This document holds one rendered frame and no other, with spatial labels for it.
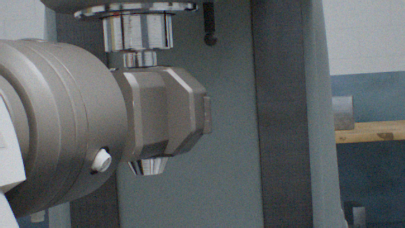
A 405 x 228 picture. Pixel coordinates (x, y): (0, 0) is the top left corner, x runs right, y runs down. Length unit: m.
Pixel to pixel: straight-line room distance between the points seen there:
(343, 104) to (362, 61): 0.65
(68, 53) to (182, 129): 0.10
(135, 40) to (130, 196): 0.44
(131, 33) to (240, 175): 0.43
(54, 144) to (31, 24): 4.58
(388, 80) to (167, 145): 4.38
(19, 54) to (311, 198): 0.60
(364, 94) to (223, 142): 3.91
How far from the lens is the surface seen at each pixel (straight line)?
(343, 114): 4.19
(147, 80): 0.41
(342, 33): 4.75
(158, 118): 0.41
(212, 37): 0.49
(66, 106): 0.33
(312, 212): 0.88
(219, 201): 0.88
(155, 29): 0.47
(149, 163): 0.48
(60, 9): 0.48
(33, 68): 0.33
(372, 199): 4.84
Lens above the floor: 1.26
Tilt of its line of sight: 3 degrees down
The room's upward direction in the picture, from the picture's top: 4 degrees counter-clockwise
